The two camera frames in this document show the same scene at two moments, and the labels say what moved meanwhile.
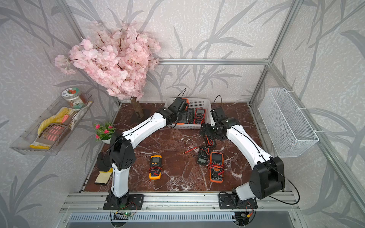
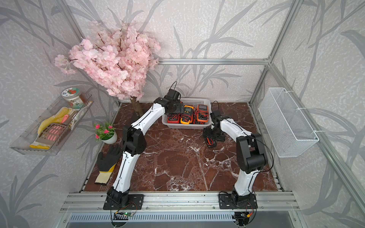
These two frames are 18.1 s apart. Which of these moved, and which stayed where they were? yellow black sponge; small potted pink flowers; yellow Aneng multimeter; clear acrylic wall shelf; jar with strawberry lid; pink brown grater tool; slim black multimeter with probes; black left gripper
Moved: yellow Aneng multimeter; black left gripper
Stayed: pink brown grater tool; small potted pink flowers; slim black multimeter with probes; yellow black sponge; jar with strawberry lid; clear acrylic wall shelf
